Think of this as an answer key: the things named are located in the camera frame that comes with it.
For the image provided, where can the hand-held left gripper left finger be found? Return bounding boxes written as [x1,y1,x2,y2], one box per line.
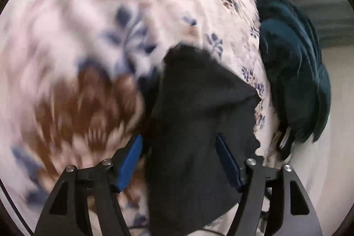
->
[35,134,143,236]

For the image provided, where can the dark teal garment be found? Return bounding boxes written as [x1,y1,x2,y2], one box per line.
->
[254,0,331,162]

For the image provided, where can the black grey-striped t-shirt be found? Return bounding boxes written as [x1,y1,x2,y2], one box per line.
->
[144,42,262,236]

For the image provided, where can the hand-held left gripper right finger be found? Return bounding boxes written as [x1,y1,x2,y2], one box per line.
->
[216,134,323,236]

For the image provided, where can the floral printed blanket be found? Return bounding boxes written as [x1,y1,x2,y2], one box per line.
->
[0,0,280,236]

